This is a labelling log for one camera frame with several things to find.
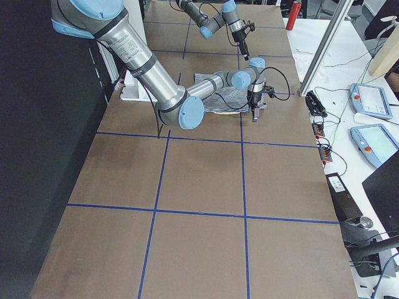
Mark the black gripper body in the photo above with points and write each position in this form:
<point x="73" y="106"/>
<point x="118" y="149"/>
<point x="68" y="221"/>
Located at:
<point x="239" y="37"/>
<point x="254" y="99"/>

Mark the blue white striped polo shirt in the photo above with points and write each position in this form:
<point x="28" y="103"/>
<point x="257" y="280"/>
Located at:
<point x="226" y="92"/>

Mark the upper teach pendant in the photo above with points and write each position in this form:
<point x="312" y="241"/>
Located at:
<point x="370" y="100"/>

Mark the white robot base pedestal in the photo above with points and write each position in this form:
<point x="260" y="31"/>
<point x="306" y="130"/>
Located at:
<point x="133" y="90"/>

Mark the aluminium frame post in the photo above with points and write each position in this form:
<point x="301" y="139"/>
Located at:
<point x="331" y="31"/>

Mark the black monitor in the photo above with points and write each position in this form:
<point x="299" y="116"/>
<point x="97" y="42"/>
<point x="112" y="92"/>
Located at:
<point x="381" y="188"/>

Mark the black monitor stand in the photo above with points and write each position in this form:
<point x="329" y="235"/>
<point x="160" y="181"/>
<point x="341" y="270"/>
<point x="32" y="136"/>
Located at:
<point x="369" y="251"/>

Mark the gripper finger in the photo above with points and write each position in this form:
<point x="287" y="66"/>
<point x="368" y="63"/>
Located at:
<point x="244" y="50"/>
<point x="255" y="114"/>

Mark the brown table cover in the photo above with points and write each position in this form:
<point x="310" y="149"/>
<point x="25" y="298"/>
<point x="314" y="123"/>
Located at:
<point x="231" y="209"/>

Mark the teach pendant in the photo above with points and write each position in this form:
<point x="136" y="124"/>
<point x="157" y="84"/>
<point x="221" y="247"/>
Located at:
<point x="375" y="142"/>
<point x="370" y="100"/>

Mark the lower teach pendant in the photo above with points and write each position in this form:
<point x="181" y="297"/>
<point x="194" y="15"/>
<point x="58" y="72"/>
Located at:
<point x="375" y="142"/>

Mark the orange black adapter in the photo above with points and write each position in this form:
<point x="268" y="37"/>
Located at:
<point x="318" y="129"/>
<point x="325" y="151"/>

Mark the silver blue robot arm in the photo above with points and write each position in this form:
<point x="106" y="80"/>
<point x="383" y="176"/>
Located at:
<point x="212" y="17"/>
<point x="107" y="21"/>

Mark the upper orange black adapter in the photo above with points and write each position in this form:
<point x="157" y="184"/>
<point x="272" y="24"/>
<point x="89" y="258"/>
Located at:
<point x="318" y="129"/>

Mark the lower orange black adapter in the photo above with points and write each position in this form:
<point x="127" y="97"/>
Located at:
<point x="325" y="151"/>

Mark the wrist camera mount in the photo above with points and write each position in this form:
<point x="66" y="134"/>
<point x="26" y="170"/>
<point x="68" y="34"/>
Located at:
<point x="269" y="90"/>
<point x="249" y="25"/>

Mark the black clamp tool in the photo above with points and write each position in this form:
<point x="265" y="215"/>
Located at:
<point x="314" y="105"/>

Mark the black box with label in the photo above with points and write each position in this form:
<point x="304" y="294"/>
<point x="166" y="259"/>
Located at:
<point x="344" y="204"/>

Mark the red bottle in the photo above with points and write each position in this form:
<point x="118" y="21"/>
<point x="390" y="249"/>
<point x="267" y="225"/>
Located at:
<point x="294" y="12"/>

